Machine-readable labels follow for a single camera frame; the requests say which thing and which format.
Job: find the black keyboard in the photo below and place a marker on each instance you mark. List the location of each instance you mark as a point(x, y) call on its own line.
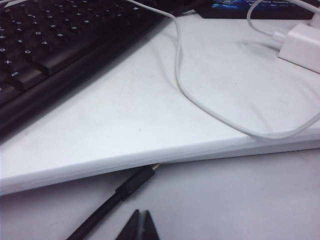
point(50, 50)

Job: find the white charger block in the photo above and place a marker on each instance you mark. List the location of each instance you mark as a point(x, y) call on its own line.
point(300, 47)

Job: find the white desk riser board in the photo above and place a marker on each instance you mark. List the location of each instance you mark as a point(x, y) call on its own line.
point(125, 120)

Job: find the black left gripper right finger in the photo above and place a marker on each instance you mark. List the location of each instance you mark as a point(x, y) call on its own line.
point(150, 228)

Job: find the black monitor stand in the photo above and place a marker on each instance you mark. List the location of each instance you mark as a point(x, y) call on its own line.
point(225, 10)

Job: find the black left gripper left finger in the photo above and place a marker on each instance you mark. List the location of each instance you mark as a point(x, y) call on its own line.
point(131, 227)

